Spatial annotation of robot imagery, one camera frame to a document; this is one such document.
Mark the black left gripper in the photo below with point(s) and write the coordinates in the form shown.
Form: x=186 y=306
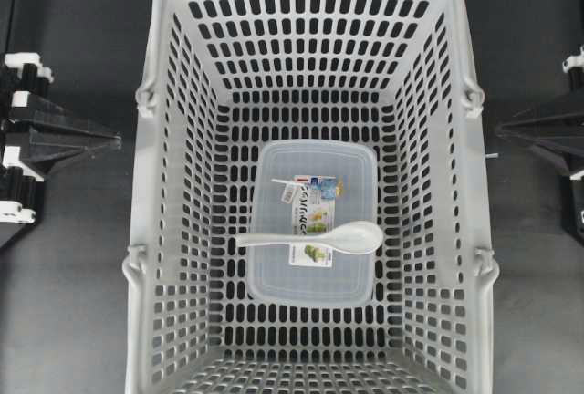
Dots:
x=38 y=138

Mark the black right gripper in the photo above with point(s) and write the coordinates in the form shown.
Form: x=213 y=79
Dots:
x=554 y=132

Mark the white chinese soup spoon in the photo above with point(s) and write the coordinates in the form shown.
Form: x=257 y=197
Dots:
x=355 y=238

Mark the grey plastic shopping basket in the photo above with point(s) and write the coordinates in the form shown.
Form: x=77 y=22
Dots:
x=234 y=96

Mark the clear plastic food container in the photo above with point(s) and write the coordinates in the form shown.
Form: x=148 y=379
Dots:
x=309 y=187

